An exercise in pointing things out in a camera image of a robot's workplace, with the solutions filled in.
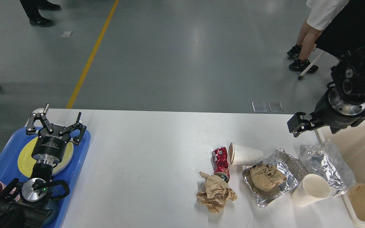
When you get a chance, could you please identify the crumpled brown paper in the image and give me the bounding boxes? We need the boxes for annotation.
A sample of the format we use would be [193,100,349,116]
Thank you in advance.
[196,172,238,213]

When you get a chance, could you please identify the clear plastic piece on floor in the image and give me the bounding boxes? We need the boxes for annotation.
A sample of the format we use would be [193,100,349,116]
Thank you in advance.
[252,102,268,113]

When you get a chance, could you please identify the paper ball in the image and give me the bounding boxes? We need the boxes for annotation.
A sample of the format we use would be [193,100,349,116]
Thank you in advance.
[250,163,287,192]

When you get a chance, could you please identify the walking person's legs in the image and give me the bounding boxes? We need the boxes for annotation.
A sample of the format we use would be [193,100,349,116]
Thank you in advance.
[19,0,61,28]

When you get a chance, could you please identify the crushed red soda can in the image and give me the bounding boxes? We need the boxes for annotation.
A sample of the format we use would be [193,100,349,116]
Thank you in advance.
[211,146,230,183]

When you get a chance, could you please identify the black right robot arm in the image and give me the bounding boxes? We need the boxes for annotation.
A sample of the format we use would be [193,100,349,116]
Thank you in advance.
[287,45,365,137]

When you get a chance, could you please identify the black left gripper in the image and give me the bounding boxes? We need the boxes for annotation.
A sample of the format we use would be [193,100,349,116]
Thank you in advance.
[26,103,87,165]

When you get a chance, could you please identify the black jacket on chair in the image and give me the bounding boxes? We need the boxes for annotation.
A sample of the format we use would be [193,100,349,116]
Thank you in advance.
[315,0,365,58]

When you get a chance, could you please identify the person in white shorts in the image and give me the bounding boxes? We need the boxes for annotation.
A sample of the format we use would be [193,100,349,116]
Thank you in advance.
[287,0,349,72]

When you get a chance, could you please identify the aluminium foil sheet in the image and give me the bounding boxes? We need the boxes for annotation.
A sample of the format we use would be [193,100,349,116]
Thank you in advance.
[299,139,356,197]

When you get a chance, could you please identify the white paper cup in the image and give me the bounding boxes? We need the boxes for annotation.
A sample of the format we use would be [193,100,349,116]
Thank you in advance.
[227,142,264,166]
[292,174,331,207]

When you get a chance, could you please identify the aluminium foil tray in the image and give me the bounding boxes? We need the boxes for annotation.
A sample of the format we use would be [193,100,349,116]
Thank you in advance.
[242,148,309,207]

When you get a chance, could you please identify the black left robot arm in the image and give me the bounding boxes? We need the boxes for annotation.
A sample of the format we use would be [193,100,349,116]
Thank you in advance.
[0,104,87,228]

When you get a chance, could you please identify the yellow plastic plate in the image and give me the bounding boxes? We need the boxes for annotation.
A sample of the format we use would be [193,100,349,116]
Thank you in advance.
[18,138,74,178]

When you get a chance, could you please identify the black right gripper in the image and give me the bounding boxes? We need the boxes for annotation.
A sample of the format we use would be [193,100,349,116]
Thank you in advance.
[287,88,365,137]

